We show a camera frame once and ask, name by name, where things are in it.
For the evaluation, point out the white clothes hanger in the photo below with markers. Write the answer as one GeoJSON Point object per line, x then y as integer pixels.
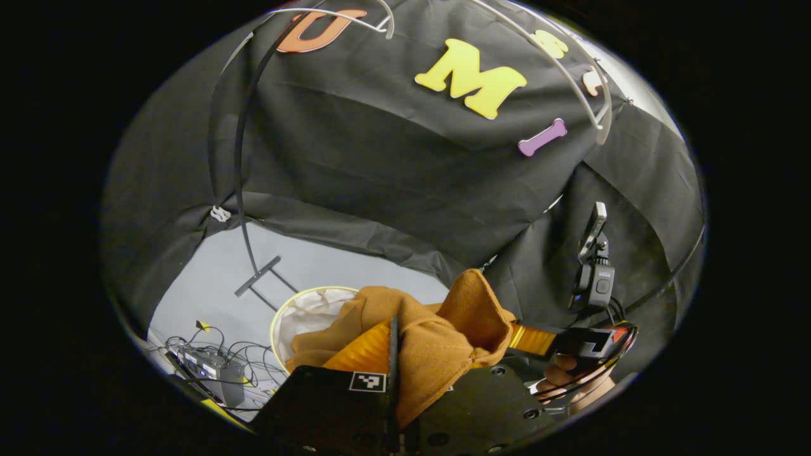
{"type": "Point", "coordinates": [570, 82]}
{"type": "Point", "coordinates": [342, 16]}

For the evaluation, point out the black clothes rail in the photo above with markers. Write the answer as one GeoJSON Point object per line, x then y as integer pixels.
{"type": "Point", "coordinates": [239, 164]}

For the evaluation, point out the white laundry hamper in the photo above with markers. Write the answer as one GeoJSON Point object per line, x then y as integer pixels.
{"type": "Point", "coordinates": [304, 316]}

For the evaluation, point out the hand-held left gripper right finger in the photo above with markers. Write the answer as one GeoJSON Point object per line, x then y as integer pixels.
{"type": "Point", "coordinates": [488, 408]}

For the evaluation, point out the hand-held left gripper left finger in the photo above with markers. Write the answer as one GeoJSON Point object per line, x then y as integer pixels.
{"type": "Point", "coordinates": [323, 405]}

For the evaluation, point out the grey electronics box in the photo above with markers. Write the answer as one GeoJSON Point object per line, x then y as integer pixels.
{"type": "Point", "coordinates": [212, 370]}

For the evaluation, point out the brown jacket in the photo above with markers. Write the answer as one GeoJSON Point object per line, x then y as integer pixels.
{"type": "Point", "coordinates": [437, 342]}

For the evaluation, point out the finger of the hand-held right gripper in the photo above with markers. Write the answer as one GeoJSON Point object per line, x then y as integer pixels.
{"type": "Point", "coordinates": [538, 339]}

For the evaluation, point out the white cloth tie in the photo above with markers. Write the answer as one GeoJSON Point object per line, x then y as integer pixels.
{"type": "Point", "coordinates": [220, 214]}

